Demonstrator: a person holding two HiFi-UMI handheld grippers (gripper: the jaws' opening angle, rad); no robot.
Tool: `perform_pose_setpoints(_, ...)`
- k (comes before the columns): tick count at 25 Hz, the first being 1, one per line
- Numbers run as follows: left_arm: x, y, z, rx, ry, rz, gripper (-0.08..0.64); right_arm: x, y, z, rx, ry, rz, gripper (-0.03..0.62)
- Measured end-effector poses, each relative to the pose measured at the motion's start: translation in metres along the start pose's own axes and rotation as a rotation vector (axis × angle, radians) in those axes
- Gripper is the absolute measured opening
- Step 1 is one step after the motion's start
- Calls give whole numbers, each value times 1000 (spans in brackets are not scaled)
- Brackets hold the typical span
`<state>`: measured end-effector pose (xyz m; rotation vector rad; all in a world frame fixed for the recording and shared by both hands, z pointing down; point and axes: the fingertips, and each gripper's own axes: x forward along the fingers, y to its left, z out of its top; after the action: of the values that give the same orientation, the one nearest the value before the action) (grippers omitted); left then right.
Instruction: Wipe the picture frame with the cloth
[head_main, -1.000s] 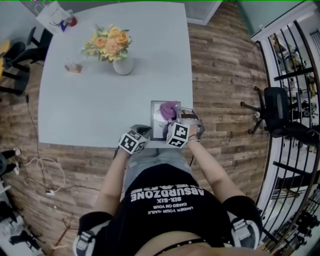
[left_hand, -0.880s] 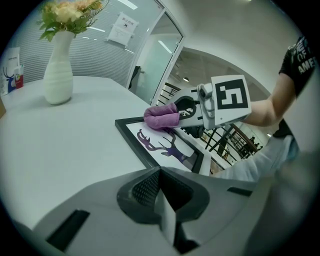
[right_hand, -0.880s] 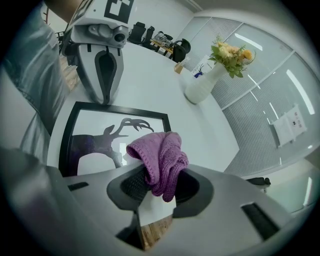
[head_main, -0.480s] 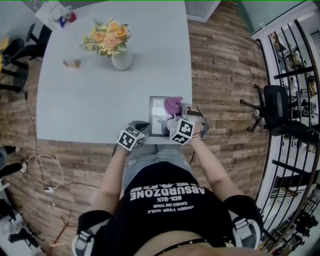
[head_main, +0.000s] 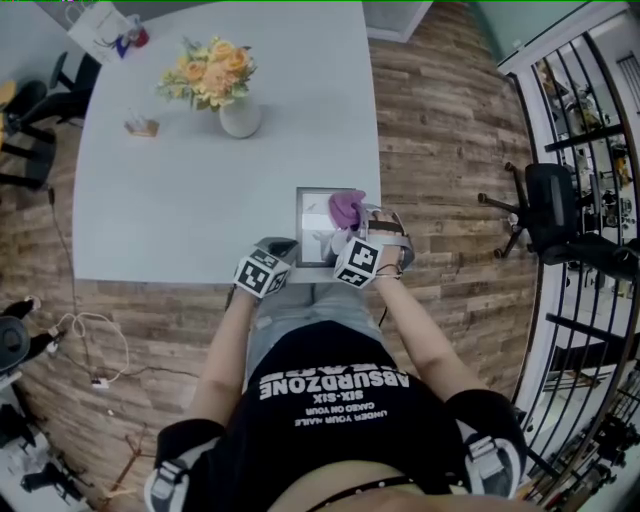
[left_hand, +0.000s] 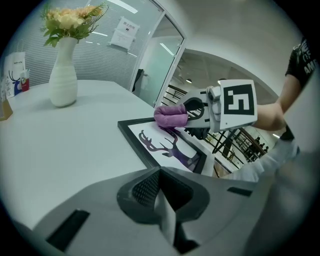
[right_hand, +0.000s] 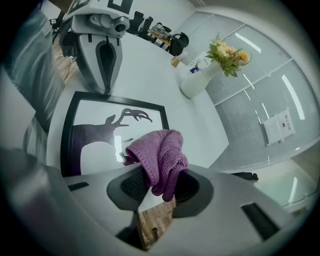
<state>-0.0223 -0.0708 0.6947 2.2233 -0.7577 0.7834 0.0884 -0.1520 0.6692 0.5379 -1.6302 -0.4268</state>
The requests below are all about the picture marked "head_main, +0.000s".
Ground brown wooden stick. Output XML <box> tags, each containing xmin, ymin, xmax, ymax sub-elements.
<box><xmin>107</xmin><ymin>424</ymin><xmax>151</xmax><ymax>501</ymax></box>

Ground orange yellow flower bouquet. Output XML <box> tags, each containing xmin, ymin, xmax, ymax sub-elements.
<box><xmin>155</xmin><ymin>35</ymin><xmax>259</xmax><ymax>112</ymax></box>

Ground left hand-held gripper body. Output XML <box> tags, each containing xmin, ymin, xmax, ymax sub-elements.
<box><xmin>233</xmin><ymin>245</ymin><xmax>294</xmax><ymax>300</ymax></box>

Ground person's left forearm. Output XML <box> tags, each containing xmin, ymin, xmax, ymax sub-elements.
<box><xmin>192</xmin><ymin>292</ymin><xmax>256</xmax><ymax>426</ymax></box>

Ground grey table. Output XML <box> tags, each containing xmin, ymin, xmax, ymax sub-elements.
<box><xmin>72</xmin><ymin>0</ymin><xmax>382</xmax><ymax>286</ymax></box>

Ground person's right forearm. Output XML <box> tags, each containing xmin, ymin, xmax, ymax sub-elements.
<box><xmin>373</xmin><ymin>273</ymin><xmax>489</xmax><ymax>404</ymax></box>

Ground black metal railing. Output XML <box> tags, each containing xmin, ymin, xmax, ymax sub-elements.
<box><xmin>499</xmin><ymin>29</ymin><xmax>640</xmax><ymax>512</ymax></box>

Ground cluttered shelf items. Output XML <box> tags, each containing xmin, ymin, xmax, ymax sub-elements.
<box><xmin>534</xmin><ymin>59</ymin><xmax>640</xmax><ymax>301</ymax></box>

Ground small wooden holder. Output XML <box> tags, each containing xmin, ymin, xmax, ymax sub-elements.
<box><xmin>123</xmin><ymin>107</ymin><xmax>161</xmax><ymax>139</ymax></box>

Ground grey right shoulder strap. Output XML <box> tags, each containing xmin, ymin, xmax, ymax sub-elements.
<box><xmin>457</xmin><ymin>424</ymin><xmax>521</xmax><ymax>501</ymax></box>

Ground white round vase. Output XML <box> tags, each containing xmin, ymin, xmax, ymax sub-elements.
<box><xmin>218</xmin><ymin>97</ymin><xmax>263</xmax><ymax>140</ymax></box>

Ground black floor cable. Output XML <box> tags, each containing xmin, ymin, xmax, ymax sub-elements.
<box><xmin>47</xmin><ymin>185</ymin><xmax>201</xmax><ymax>381</ymax></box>

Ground black office chair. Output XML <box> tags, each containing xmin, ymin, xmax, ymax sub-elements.
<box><xmin>7</xmin><ymin>51</ymin><xmax>101</xmax><ymax>131</ymax></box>
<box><xmin>477</xmin><ymin>162</ymin><xmax>640</xmax><ymax>281</ymax></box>

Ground person's right hand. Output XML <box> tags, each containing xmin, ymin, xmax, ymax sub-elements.
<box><xmin>370</xmin><ymin>208</ymin><xmax>404</xmax><ymax>275</ymax></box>

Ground grey shoulder strap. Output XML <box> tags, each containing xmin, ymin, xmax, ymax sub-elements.
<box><xmin>143</xmin><ymin>457</ymin><xmax>201</xmax><ymax>512</ymax></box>
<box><xmin>457</xmin><ymin>424</ymin><xmax>521</xmax><ymax>501</ymax></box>

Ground person's black printed t-shirt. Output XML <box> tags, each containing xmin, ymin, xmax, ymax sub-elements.
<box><xmin>154</xmin><ymin>322</ymin><xmax>529</xmax><ymax>512</ymax></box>

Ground black beaded necklace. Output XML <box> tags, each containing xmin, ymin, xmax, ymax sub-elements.
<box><xmin>304</xmin><ymin>477</ymin><xmax>416</xmax><ymax>512</ymax></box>

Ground white paper bag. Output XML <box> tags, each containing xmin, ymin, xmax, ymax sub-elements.
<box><xmin>65</xmin><ymin>0</ymin><xmax>134</xmax><ymax>65</ymax></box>

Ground black robot equipment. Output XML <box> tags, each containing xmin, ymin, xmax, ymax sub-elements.
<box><xmin>0</xmin><ymin>294</ymin><xmax>64</xmax><ymax>386</ymax></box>

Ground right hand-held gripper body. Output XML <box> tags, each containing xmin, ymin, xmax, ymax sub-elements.
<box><xmin>333</xmin><ymin>212</ymin><xmax>416</xmax><ymax>290</ymax></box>

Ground person's right leg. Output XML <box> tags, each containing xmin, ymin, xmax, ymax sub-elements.
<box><xmin>309</xmin><ymin>284</ymin><xmax>389</xmax><ymax>361</ymax></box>

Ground framed deer picture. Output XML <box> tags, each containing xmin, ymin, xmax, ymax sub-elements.
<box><xmin>295</xmin><ymin>186</ymin><xmax>357</xmax><ymax>270</ymax></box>

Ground person's leg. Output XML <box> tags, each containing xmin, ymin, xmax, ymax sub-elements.
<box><xmin>244</xmin><ymin>285</ymin><xmax>316</xmax><ymax>396</ymax></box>
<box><xmin>309</xmin><ymin>284</ymin><xmax>389</xmax><ymax>361</ymax></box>

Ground white floor cable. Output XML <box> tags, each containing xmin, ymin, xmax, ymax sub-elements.
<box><xmin>49</xmin><ymin>312</ymin><xmax>130</xmax><ymax>386</ymax></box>

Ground black equipment pile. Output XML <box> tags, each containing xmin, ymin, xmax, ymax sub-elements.
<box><xmin>0</xmin><ymin>399</ymin><xmax>96</xmax><ymax>512</ymax></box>

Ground purple cloth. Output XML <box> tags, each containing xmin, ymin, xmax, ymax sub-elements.
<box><xmin>328</xmin><ymin>189</ymin><xmax>367</xmax><ymax>232</ymax></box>

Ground person's left leg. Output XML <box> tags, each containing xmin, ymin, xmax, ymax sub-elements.
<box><xmin>244</xmin><ymin>285</ymin><xmax>316</xmax><ymax>396</ymax></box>

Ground grey left shoulder strap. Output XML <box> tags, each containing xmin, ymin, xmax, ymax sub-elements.
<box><xmin>143</xmin><ymin>457</ymin><xmax>201</xmax><ymax>512</ymax></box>

